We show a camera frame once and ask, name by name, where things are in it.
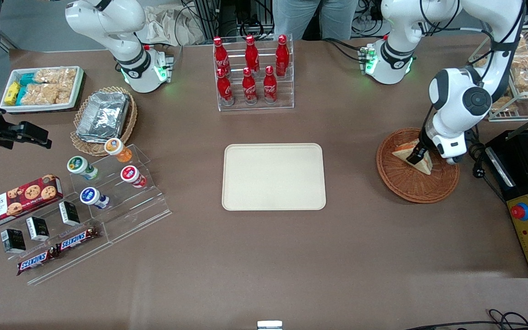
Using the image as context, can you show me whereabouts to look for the red Walkers cookie box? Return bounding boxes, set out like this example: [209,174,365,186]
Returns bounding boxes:
[0,174,64,231]

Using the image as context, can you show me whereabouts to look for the yellow snack packet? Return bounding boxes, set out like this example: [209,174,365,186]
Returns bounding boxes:
[4,81,21,105]

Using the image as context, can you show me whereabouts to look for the triangle sandwich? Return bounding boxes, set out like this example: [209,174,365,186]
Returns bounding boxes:
[391,139,433,176]

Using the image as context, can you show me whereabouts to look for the black base cable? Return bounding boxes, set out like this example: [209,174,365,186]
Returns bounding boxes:
[323,38,366,63]

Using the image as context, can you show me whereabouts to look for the thin black cable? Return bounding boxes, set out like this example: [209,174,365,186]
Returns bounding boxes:
[405,309,528,330]

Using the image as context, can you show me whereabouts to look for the black power cable with plug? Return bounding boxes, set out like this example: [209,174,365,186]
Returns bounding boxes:
[465,128,507,204]

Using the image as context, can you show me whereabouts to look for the orange lid yogurt cup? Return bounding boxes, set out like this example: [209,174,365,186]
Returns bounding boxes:
[104,137,133,164]

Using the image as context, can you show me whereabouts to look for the beige plastic tray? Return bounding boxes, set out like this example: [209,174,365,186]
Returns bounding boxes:
[222,143,327,211]

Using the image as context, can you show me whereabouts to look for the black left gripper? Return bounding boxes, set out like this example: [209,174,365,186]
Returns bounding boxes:
[406,120,437,167]

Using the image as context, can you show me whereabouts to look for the clear acrylic bottle rack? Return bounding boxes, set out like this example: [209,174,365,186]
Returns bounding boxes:
[213,34,295,112]

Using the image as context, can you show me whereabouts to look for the small black box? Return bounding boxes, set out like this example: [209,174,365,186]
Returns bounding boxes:
[0,228,27,254]
[25,216,50,242]
[58,200,81,227]

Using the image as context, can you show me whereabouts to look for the round brown wicker basket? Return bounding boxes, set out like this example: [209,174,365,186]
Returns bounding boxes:
[376,127,460,204]

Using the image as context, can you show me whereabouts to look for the green lid yogurt cup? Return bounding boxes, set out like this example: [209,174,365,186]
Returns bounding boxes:
[66,155,99,181]

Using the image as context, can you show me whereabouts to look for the Snickers chocolate bar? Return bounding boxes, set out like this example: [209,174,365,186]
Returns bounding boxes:
[16,247,59,276]
[55,226,100,253]

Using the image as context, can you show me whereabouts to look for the blue lid yogurt cup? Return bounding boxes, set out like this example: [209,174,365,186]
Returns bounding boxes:
[79,187,110,210]

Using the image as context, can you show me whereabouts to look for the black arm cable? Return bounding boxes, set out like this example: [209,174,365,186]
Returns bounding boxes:
[418,0,528,99]

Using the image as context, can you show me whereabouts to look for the red cola bottle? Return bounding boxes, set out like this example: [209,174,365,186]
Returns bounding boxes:
[245,35,260,76]
[263,66,279,105]
[275,34,290,77]
[216,68,235,107]
[242,67,259,105]
[213,37,231,76]

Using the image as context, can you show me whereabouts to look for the red lid yogurt cup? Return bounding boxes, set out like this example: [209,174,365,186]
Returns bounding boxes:
[120,165,148,189]

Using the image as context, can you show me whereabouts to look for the black machine yellow panel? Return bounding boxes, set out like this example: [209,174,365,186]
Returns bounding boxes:
[484,103,528,279]

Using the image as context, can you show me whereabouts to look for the clear bag rice crackers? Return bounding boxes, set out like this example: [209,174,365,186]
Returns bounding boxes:
[25,83,73,105]
[34,68,77,86]

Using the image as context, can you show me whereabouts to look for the oval light wicker basket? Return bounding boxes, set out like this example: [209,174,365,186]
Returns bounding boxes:
[70,86,138,157]

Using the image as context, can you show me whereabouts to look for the clear acrylic stepped stand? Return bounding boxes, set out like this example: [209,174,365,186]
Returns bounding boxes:
[0,143,173,286]

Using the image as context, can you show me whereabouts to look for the person in blue jeans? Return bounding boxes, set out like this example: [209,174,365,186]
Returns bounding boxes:
[272,0,359,41]

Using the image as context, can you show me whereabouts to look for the aluminium foil container stack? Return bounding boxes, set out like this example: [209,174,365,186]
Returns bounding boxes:
[76,91,131,143]

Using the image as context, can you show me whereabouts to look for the white rectangular snack tray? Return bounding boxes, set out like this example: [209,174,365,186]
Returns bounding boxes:
[0,66,85,113]

